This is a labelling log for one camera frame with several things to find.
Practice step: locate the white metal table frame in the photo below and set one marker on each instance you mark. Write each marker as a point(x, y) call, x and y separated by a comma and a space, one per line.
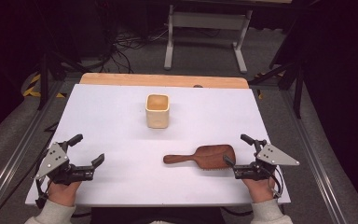
point(205, 20)

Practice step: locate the wooden scoop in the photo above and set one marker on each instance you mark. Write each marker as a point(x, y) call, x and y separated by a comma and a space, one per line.
point(209, 156)

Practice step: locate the yellow black hazard tape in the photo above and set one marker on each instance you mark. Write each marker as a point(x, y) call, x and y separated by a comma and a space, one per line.
point(264, 79)
point(32, 87)

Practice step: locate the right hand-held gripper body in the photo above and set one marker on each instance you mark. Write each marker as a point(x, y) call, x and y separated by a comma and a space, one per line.
point(275, 157)

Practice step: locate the cream square cup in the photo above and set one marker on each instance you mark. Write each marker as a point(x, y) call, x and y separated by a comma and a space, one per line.
point(157, 112)

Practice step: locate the wooden table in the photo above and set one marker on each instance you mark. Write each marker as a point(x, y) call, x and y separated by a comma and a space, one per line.
point(155, 80)

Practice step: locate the black tripod stand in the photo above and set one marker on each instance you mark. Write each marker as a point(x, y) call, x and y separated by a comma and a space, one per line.
point(48, 73)
point(292, 74)

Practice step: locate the person's right hand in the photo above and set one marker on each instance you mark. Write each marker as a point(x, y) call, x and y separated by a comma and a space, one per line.
point(259, 189)

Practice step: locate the aluminium floor rail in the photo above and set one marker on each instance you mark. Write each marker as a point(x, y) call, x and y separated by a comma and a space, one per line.
point(15, 155)
point(313, 161)

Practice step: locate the person's dark lap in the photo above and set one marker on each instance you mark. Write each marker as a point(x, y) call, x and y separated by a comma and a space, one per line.
point(155, 216)

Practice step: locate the white table board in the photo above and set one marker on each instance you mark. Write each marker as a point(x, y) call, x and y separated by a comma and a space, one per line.
point(136, 161)

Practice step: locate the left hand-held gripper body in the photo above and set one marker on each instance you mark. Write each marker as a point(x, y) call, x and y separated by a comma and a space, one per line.
point(55, 157)

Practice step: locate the person's left hand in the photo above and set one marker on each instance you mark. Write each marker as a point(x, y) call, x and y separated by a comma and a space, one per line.
point(62, 193)

